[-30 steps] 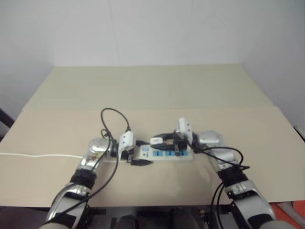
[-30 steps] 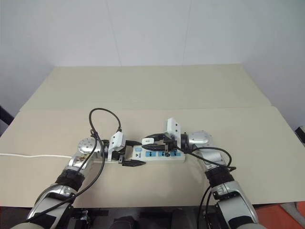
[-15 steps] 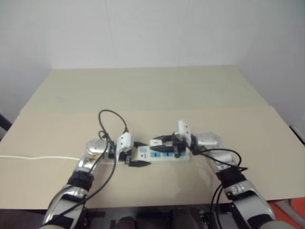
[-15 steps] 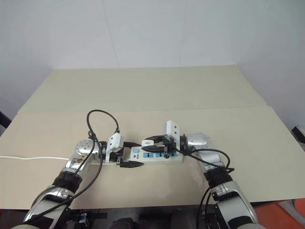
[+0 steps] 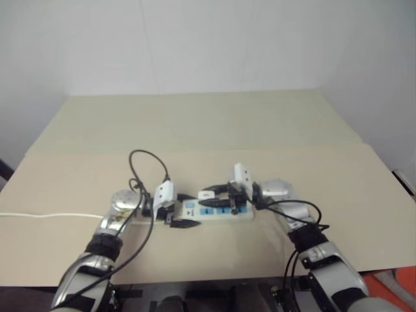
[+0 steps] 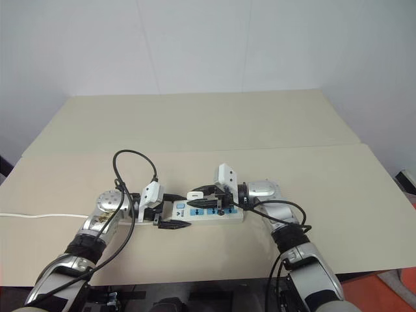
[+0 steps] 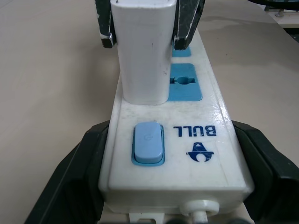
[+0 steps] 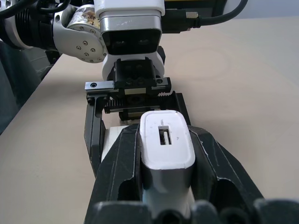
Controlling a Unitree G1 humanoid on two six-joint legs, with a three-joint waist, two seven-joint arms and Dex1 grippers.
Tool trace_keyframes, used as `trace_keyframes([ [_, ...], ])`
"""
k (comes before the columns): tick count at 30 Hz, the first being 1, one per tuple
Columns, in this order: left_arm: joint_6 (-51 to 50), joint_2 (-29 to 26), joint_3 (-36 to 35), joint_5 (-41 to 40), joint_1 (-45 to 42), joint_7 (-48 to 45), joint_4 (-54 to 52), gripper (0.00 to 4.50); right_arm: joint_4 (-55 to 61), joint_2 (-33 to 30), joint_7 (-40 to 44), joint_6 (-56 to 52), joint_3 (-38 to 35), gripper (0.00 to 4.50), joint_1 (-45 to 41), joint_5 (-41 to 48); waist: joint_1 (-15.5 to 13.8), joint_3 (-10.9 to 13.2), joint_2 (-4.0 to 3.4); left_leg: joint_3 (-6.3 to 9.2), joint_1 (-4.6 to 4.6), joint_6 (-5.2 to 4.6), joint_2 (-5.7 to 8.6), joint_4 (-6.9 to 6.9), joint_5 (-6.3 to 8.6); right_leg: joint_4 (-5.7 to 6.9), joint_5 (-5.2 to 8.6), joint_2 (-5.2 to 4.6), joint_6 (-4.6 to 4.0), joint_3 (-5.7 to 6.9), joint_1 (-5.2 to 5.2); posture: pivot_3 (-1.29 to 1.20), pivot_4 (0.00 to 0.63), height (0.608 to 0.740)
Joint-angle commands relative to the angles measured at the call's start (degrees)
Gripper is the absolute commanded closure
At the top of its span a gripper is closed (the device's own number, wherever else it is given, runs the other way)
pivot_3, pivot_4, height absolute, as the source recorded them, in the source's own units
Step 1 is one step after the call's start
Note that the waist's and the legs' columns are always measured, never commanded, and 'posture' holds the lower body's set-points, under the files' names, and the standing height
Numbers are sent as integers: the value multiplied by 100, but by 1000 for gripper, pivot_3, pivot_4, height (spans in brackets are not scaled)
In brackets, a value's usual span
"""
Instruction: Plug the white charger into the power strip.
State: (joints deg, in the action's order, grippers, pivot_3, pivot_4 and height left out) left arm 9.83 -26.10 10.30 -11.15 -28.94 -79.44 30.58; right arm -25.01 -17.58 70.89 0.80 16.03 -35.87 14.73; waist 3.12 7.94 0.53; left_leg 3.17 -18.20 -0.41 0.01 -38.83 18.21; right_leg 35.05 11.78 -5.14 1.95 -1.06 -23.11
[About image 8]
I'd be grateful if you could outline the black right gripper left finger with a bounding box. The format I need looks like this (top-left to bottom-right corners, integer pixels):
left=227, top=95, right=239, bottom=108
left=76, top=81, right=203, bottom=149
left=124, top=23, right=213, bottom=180
left=85, top=123, right=144, bottom=224

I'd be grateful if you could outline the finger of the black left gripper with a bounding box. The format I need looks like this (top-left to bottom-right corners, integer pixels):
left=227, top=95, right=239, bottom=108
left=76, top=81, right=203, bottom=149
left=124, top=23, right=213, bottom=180
left=160, top=91, right=193, bottom=127
left=84, top=96, right=106, bottom=181

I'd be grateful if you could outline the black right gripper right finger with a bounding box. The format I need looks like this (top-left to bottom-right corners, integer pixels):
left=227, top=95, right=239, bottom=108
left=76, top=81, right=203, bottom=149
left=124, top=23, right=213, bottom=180
left=187, top=125, right=265, bottom=212

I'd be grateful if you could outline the white USB charger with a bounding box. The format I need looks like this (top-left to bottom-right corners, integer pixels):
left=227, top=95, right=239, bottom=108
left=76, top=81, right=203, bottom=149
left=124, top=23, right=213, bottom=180
left=139, top=110, right=196, bottom=224

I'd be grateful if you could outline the dark grey background object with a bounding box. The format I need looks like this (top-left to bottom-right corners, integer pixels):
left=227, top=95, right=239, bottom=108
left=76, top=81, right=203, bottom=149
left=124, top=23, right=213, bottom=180
left=0, top=41, right=63, bottom=136

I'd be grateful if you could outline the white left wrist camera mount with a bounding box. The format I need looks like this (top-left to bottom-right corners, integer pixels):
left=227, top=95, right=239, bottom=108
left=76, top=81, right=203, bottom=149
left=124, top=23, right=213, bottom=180
left=93, top=0, right=167, bottom=83

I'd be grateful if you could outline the black camera cable with plug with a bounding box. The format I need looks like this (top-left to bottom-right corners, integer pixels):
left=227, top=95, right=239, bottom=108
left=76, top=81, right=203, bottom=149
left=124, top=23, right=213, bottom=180
left=163, top=0, right=249, bottom=34

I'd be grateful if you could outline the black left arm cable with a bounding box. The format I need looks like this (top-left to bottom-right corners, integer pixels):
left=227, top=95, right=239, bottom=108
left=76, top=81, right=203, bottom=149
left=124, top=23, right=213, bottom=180
left=0, top=0, right=71, bottom=20

